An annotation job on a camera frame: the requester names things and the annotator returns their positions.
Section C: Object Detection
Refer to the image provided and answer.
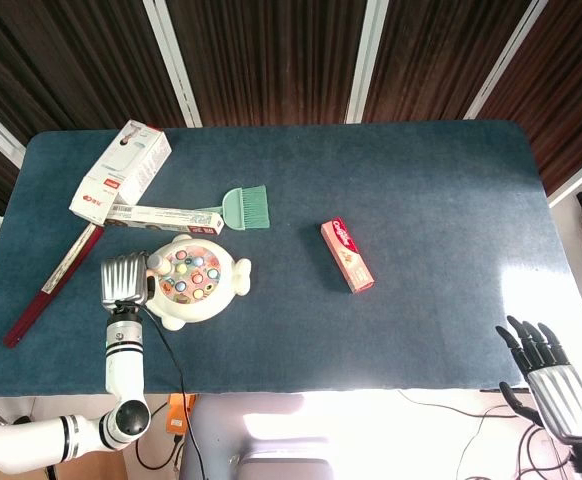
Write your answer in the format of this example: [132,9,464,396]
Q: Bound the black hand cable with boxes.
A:
[143,279,207,480]

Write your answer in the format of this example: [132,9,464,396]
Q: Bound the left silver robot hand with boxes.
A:
[100,251,156,312]

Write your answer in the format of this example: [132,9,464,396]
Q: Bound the small wooden toy mallet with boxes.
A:
[146,254,172,277]

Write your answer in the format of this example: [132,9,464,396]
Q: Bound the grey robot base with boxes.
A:
[178,392,352,480]

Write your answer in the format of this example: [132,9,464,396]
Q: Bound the black floor cable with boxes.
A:
[398,389,572,480]

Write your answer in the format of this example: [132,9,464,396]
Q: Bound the pink toothpaste box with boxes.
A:
[320,216,376,295]

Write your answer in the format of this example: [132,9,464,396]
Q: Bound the large white product box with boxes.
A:
[68,118,173,226]

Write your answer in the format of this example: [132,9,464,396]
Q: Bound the long white printed box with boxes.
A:
[104,203,225,237]

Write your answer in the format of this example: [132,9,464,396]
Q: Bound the orange tool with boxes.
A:
[165,393,197,434]

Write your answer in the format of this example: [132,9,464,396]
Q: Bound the blue table cloth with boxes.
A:
[0,119,582,400]

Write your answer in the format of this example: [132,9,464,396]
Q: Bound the long dark red box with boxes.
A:
[2,223,106,350]

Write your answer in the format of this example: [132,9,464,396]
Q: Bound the green silicone brush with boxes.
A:
[195,184,272,233]

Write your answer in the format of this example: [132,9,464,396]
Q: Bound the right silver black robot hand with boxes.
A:
[494,315,582,446]

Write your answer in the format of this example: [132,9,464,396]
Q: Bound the white whack-a-mole toy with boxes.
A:
[143,233,253,332]

